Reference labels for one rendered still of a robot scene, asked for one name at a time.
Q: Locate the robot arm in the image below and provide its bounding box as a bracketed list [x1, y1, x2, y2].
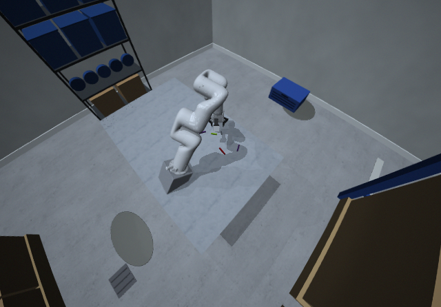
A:
[166, 70, 228, 175]

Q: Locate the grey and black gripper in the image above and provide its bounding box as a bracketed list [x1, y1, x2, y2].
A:
[209, 112, 228, 127]

